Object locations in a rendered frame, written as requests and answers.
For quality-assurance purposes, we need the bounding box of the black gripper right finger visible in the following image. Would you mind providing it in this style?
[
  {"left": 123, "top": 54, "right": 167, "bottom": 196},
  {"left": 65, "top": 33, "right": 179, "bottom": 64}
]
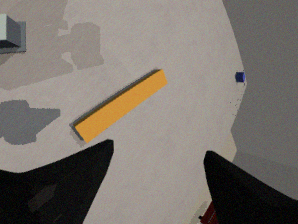
[{"left": 204, "top": 151, "right": 298, "bottom": 224}]

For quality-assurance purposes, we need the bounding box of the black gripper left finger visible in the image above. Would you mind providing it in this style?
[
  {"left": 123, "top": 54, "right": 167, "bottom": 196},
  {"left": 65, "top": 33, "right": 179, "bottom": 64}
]
[{"left": 0, "top": 139, "right": 114, "bottom": 224}]

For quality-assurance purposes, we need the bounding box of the small blue block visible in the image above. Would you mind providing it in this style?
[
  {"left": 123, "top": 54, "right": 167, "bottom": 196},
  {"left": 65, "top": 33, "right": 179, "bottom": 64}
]
[{"left": 235, "top": 72, "right": 245, "bottom": 83}]

